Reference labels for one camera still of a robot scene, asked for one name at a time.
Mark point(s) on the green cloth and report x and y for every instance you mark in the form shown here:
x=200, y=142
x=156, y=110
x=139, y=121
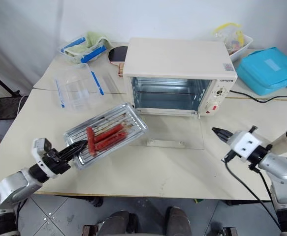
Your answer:
x=94, y=39

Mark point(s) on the clear bag with yellow items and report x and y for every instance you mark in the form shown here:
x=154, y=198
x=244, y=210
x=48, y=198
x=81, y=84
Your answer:
x=229, y=37

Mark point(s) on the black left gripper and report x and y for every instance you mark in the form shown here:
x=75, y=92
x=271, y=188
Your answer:
x=58, y=162

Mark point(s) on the dark rounded shape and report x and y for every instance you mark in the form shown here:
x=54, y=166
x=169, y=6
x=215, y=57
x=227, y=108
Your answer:
x=179, y=221
x=116, y=223

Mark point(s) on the red sausage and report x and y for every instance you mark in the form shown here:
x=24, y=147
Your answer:
x=108, y=132
x=91, y=141
x=112, y=141

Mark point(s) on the black tripod stand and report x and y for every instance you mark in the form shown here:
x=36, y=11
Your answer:
x=0, y=84

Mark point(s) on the empty clear plastic container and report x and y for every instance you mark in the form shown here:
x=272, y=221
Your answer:
x=79, y=91

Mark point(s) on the silver metal baking tray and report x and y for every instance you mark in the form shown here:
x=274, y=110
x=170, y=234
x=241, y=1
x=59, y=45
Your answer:
x=123, y=123

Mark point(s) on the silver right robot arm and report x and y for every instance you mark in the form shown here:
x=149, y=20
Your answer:
x=278, y=169

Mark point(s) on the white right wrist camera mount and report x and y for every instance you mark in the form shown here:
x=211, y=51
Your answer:
x=245, y=145

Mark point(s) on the clear container with blue clips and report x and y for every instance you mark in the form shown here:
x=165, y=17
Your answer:
x=94, y=54

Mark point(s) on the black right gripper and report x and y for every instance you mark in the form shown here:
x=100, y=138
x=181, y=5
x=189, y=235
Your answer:
x=229, y=153

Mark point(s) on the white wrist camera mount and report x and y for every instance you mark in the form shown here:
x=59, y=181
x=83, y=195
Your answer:
x=40, y=145
x=245, y=145

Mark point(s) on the black table tennis paddle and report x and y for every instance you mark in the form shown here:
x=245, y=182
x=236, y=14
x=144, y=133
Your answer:
x=116, y=55

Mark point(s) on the beige paper cup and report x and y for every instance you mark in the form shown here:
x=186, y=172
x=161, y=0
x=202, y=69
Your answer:
x=284, y=146

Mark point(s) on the blue insulated lunch bag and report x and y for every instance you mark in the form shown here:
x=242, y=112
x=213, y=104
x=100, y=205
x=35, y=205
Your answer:
x=266, y=71

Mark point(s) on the white plastic bin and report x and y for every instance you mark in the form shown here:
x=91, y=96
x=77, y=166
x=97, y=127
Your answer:
x=244, y=48

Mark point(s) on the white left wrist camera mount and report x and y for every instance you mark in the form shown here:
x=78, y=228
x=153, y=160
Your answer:
x=40, y=145

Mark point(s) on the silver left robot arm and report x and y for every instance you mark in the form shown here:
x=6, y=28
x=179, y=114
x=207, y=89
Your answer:
x=12, y=186

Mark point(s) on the glass toaster oven door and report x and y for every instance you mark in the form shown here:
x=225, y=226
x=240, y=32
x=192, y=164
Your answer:
x=172, y=132

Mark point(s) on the cream toaster oven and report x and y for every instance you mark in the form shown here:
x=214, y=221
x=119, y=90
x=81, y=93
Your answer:
x=175, y=61

